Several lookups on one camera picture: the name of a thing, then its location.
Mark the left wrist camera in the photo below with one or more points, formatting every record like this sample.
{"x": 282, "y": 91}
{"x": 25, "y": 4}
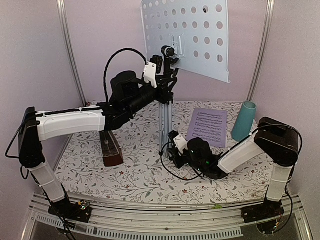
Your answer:
{"x": 151, "y": 69}

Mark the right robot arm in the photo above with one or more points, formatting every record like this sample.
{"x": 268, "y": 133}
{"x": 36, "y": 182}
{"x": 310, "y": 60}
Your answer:
{"x": 280, "y": 142}

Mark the right aluminium frame post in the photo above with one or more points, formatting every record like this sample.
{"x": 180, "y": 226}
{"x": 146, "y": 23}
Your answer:
{"x": 270, "y": 4}

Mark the light blue music stand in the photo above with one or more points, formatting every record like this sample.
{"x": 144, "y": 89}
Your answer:
{"x": 197, "y": 30}

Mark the left aluminium frame post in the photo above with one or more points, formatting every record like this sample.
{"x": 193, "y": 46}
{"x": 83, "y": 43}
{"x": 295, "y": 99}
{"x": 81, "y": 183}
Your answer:
{"x": 62, "y": 13}

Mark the brown wooden metronome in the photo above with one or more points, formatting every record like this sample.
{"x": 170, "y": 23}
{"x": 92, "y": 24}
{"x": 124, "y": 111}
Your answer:
{"x": 111, "y": 151}

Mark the teal cup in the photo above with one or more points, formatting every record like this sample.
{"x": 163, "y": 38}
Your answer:
{"x": 244, "y": 121}

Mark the aluminium base frame rail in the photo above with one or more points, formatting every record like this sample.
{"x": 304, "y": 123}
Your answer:
{"x": 125, "y": 220}

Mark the aluminium frame post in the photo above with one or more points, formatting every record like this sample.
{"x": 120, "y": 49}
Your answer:
{"x": 62, "y": 13}
{"x": 270, "y": 4}

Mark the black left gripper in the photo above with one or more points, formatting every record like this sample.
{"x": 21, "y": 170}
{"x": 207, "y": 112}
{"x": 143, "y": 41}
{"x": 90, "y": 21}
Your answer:
{"x": 165, "y": 92}

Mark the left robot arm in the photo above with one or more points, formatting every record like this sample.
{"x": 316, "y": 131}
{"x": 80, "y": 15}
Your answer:
{"x": 129, "y": 97}

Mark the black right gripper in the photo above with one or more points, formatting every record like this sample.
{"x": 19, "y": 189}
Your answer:
{"x": 174, "y": 152}

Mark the purple sheet music page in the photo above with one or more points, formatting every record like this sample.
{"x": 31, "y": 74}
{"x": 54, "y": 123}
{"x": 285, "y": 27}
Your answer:
{"x": 210, "y": 125}

